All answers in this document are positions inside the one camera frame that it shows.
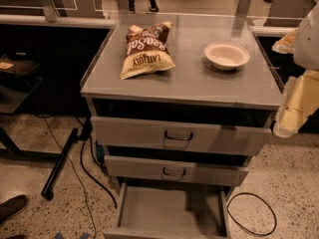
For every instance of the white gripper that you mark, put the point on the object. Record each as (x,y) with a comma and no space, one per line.
(307,44)

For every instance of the grey bottom drawer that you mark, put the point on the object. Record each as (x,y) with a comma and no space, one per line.
(169,210)

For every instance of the grey drawer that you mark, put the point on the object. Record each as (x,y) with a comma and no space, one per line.
(188,172)
(169,210)
(184,136)

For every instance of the grey metal drawer cabinet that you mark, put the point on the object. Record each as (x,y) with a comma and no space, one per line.
(193,91)

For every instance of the grey middle drawer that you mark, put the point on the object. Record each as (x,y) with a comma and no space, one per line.
(188,172)

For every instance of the grey top drawer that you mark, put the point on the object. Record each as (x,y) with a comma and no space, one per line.
(184,136)

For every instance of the white paper bowl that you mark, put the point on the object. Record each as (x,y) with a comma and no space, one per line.
(226,56)

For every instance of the brown yellow chip bag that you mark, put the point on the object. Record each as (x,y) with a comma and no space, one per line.
(146,52)

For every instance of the black stand leg with wheel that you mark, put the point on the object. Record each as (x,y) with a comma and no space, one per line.
(48,189)

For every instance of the dark side table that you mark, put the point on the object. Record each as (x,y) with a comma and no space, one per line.
(17,82)

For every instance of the brown shoe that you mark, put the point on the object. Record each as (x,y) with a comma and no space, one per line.
(12,207)

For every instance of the white counter rail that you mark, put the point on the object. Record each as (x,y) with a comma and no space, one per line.
(27,20)

